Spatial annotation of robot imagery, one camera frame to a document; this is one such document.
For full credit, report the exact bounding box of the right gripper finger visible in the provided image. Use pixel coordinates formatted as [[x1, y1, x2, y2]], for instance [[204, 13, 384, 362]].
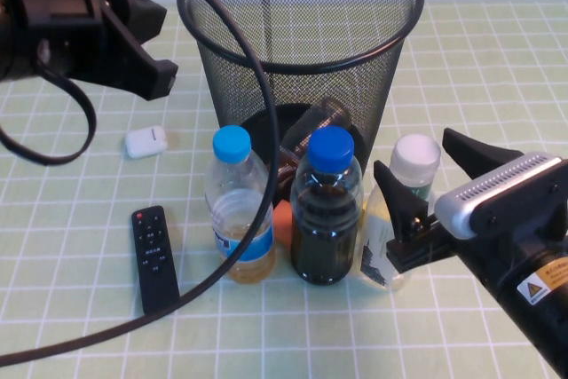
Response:
[[442, 127, 525, 186], [373, 160, 430, 243]]

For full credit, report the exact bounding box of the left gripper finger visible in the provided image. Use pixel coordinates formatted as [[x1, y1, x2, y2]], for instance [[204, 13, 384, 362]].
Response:
[[78, 0, 179, 102], [101, 0, 168, 47]]

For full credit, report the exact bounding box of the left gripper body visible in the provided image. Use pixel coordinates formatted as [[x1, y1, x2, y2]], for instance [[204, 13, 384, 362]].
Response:
[[17, 0, 108, 82]]

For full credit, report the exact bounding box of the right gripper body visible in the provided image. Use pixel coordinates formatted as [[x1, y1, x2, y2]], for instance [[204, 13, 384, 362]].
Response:
[[385, 220, 516, 285]]

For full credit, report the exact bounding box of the white-capped bottle green label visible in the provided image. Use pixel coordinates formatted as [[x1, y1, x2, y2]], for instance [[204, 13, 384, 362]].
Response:
[[359, 134, 443, 292]]

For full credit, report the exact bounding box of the small bottle red-striped label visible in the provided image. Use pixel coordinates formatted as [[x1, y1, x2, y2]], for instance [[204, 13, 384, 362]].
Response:
[[278, 97, 351, 185]]

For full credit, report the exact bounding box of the black mesh wastebasket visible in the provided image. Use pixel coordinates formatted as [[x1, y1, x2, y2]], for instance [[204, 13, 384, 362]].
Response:
[[176, 0, 425, 207]]

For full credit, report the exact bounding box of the white earbuds case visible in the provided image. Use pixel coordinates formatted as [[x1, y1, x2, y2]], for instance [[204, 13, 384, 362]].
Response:
[[123, 127, 169, 159]]

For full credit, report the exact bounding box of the dark-blue-capped bottle dark liquid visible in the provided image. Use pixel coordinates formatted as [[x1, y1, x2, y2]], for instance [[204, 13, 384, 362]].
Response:
[[290, 125, 365, 286]]

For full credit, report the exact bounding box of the green checked tablecloth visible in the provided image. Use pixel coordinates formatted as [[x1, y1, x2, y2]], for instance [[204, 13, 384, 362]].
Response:
[[0, 0, 568, 379]]

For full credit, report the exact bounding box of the orange cube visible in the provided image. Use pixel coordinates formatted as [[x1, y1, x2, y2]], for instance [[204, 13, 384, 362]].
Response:
[[272, 201, 294, 249]]

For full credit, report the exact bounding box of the light-blue-capped bottle yellow liquid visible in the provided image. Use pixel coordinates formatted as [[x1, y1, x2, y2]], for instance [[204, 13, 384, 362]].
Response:
[[204, 124, 276, 286]]

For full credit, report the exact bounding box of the black remote control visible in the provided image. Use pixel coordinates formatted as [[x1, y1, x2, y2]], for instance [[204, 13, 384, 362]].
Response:
[[131, 205, 181, 316]]

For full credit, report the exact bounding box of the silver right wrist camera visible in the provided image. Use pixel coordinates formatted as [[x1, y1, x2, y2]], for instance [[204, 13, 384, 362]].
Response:
[[433, 152, 568, 241]]

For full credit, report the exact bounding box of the thin black cable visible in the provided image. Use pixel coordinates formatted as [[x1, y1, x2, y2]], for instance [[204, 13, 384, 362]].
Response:
[[0, 59, 98, 166]]

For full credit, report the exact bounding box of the thick black cable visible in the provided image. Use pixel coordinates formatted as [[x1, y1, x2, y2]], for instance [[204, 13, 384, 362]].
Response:
[[0, 0, 280, 369]]

